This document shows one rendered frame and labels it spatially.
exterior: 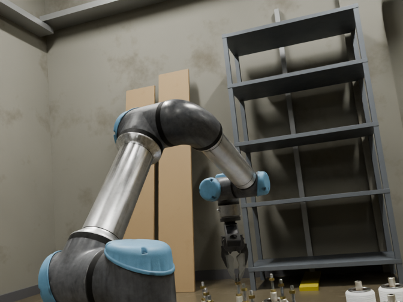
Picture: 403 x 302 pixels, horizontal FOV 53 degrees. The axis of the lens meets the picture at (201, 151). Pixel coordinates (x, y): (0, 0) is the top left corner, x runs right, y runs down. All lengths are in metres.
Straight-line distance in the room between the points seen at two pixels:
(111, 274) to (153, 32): 3.56
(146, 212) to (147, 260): 2.73
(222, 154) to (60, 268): 0.50
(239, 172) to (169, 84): 2.62
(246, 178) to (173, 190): 2.17
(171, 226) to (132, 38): 1.94
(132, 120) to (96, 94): 3.22
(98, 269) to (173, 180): 2.66
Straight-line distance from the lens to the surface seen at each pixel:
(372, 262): 2.93
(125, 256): 0.69
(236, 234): 1.35
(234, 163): 1.12
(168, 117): 0.96
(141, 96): 3.81
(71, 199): 4.23
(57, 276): 0.80
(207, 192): 1.30
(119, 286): 0.71
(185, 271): 3.20
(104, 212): 0.86
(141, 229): 3.41
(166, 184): 3.37
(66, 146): 4.31
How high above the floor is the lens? 0.57
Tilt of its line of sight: 9 degrees up
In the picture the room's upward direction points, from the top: 6 degrees counter-clockwise
